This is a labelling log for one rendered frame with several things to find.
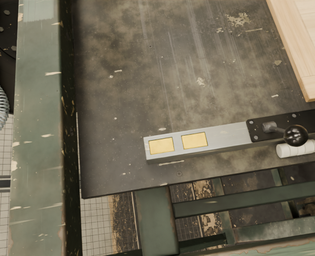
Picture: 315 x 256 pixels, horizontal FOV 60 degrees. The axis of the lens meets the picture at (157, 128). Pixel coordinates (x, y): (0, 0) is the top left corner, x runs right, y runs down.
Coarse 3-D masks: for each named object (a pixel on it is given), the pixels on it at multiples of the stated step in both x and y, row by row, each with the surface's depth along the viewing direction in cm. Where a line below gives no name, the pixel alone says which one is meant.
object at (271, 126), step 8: (264, 128) 56; (272, 128) 54; (280, 128) 52; (288, 128) 46; (296, 128) 45; (304, 128) 46; (288, 136) 46; (296, 136) 45; (304, 136) 45; (288, 144) 47; (296, 144) 45
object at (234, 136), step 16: (208, 128) 58; (224, 128) 58; (240, 128) 58; (176, 144) 57; (208, 144) 57; (224, 144) 57; (240, 144) 57; (256, 144) 58; (272, 144) 60; (160, 160) 58
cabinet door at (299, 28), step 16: (272, 0) 73; (288, 0) 73; (304, 0) 73; (272, 16) 73; (288, 16) 71; (304, 16) 71; (288, 32) 69; (304, 32) 69; (288, 48) 68; (304, 48) 67; (304, 64) 65; (304, 80) 64; (304, 96) 64
